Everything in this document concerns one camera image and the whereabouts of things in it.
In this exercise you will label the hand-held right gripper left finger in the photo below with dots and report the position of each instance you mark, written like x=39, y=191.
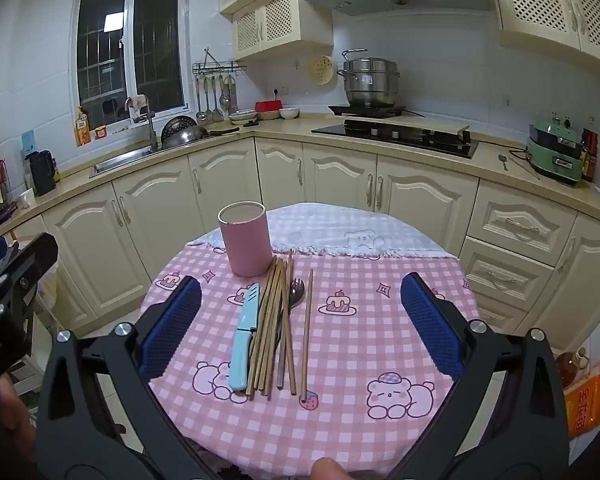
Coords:
x=172, y=332

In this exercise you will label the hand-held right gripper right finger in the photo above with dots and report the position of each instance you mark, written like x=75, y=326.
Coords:
x=432, y=332

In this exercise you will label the light blue sheathed knife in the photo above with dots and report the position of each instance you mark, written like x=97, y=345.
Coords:
x=242, y=355

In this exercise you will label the bundle of wooden chopsticks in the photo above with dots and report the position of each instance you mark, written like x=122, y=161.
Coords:
x=267, y=340

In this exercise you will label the pink utensil holder cup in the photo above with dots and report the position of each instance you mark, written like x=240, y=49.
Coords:
x=245, y=250

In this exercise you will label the single wooden chopstick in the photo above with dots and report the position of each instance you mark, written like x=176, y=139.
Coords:
x=307, y=330

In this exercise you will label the person's left hand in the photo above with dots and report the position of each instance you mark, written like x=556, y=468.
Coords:
x=12, y=415

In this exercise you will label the person's right hand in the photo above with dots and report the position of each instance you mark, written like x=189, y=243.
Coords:
x=330, y=470

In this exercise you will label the white storage rack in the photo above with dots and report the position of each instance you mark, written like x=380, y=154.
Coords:
x=27, y=360

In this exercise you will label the small white cup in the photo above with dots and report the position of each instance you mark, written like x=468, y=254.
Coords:
x=26, y=199

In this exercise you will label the pink checkered tablecloth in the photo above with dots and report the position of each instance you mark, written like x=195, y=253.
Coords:
x=360, y=340

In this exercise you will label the black kettle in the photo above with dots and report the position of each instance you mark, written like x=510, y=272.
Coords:
x=42, y=172

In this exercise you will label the cream lower kitchen cabinets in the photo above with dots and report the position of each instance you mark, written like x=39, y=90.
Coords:
x=155, y=220

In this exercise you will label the blue card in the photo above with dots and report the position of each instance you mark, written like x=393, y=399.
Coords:
x=27, y=141

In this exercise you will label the metal fork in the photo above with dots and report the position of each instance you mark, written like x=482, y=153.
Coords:
x=296, y=291

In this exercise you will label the stainless steel sink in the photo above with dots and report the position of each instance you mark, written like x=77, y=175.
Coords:
x=122, y=161

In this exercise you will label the yellow seasoning packet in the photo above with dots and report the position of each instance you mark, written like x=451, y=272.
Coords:
x=82, y=127

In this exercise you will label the small red yellow box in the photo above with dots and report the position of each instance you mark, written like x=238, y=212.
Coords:
x=99, y=133

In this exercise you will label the cooking oil bottle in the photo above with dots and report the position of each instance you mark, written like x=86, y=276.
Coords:
x=571, y=367

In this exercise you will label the beige kitchen countertop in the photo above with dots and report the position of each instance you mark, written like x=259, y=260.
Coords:
x=500, y=182

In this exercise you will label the orange bag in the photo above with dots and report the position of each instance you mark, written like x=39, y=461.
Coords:
x=587, y=405

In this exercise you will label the kitchen faucet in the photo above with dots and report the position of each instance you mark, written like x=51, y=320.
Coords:
x=151, y=130

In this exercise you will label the steel spoon on counter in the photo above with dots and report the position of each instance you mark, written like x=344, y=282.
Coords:
x=502, y=160

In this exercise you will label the black gas hob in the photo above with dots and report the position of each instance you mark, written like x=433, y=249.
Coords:
x=430, y=145

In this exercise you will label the pink cloth on faucet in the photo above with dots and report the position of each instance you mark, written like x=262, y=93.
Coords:
x=138, y=103

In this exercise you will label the steel tongs on counter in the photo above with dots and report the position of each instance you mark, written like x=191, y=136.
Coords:
x=525, y=165

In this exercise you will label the steel colander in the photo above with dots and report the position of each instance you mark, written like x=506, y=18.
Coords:
x=176, y=122

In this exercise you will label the green electric cooker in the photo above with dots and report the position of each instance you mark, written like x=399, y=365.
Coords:
x=555, y=155

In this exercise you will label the hanging steel ladle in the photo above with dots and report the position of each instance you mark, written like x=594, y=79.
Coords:
x=199, y=110

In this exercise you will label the hanging steel spatula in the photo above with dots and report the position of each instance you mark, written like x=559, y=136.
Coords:
x=217, y=112

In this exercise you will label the hanging steel skimmer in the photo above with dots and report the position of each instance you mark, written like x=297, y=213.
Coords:
x=207, y=110

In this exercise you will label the stacked white bowls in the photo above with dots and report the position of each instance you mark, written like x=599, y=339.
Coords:
x=242, y=117

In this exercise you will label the black induction cooker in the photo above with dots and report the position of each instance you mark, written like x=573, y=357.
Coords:
x=365, y=110

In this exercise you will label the dark sauce bottle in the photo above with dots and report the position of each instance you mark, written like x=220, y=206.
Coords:
x=589, y=155

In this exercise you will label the white bowl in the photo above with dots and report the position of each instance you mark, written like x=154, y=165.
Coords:
x=289, y=113
x=267, y=114

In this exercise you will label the hanging steel spoon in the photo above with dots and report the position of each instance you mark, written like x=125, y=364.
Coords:
x=224, y=100

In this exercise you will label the kitchen window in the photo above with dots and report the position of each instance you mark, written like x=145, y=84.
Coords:
x=130, y=40

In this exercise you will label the hanging steel turner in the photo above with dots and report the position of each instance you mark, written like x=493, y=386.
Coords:
x=231, y=95

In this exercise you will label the stainless steel steamer pot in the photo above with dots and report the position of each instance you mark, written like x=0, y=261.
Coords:
x=370, y=82

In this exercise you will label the steel tongs on rack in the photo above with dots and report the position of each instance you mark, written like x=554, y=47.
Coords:
x=208, y=57

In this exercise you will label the yellow round steamer plate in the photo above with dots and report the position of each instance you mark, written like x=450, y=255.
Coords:
x=321, y=69

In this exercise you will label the small lattice door corner cabinet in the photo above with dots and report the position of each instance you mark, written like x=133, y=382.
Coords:
x=280, y=25

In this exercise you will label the wall power outlet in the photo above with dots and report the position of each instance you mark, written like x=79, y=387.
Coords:
x=280, y=91

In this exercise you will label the wall utensil rack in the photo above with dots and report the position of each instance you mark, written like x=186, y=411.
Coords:
x=220, y=66

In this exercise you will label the large lattice door wall cabinets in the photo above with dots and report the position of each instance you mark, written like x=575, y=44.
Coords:
x=555, y=5

